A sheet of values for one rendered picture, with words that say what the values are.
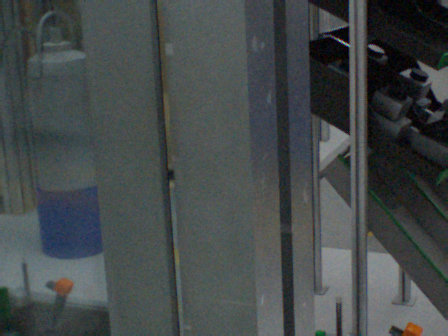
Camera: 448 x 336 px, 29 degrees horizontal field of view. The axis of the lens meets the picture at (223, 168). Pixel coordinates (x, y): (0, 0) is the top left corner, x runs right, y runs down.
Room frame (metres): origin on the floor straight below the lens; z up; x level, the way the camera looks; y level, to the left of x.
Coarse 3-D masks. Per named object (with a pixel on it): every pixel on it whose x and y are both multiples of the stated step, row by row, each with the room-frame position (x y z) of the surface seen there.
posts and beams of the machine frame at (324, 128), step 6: (318, 12) 2.71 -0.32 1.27; (324, 12) 2.70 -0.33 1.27; (318, 18) 2.71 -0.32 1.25; (324, 18) 2.70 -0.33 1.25; (318, 24) 2.72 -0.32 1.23; (324, 24) 2.70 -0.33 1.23; (318, 30) 2.72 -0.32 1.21; (324, 30) 2.70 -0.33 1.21; (324, 126) 2.70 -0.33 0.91; (330, 126) 2.73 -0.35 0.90; (324, 132) 2.70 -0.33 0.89; (330, 132) 2.73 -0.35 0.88; (324, 138) 2.70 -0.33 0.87; (330, 138) 2.73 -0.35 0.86
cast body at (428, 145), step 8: (440, 112) 1.24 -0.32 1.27; (432, 120) 1.21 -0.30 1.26; (408, 136) 1.25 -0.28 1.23; (416, 136) 1.23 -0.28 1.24; (424, 136) 1.22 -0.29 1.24; (416, 144) 1.23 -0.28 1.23; (424, 144) 1.22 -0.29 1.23; (432, 144) 1.21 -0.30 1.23; (440, 144) 1.21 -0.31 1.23; (424, 152) 1.22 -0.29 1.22; (432, 152) 1.21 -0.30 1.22; (440, 152) 1.20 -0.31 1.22; (432, 160) 1.21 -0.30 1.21; (440, 160) 1.20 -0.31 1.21
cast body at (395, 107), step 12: (384, 96) 1.23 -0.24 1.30; (396, 96) 1.23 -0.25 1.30; (372, 108) 1.24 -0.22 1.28; (384, 108) 1.23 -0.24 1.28; (396, 108) 1.22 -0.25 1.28; (408, 108) 1.25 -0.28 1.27; (384, 120) 1.23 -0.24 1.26; (396, 120) 1.23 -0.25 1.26; (408, 120) 1.25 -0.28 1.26; (384, 132) 1.23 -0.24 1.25; (396, 132) 1.22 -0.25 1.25
